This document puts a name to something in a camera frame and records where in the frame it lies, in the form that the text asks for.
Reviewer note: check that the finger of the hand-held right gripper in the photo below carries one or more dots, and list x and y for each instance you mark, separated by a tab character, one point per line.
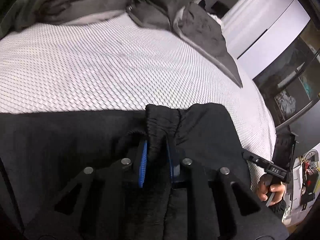
265	165

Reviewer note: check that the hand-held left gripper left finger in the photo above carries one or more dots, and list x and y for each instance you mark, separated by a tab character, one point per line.
142	165

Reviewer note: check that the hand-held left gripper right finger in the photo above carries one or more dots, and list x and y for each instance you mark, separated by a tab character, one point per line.
172	162

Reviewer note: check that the black pants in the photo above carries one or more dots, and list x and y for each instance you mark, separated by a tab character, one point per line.
62	142

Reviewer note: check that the person's right forearm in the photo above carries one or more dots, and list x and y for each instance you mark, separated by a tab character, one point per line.
278	211

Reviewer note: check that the person's right hand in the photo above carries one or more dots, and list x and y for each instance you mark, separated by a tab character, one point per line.
273	191

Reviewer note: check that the glass-door cabinet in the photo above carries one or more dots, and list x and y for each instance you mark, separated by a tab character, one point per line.
290	85

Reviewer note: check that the bed with honeycomb-pattern mattress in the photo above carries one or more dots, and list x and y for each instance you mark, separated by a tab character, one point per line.
112	65

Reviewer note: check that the white wardrobe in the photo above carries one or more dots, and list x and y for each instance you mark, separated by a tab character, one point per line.
265	22

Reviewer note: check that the black monitor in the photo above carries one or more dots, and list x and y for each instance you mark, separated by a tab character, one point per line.
220	6

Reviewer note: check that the grey duvet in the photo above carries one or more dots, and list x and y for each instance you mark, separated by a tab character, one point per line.
160	2

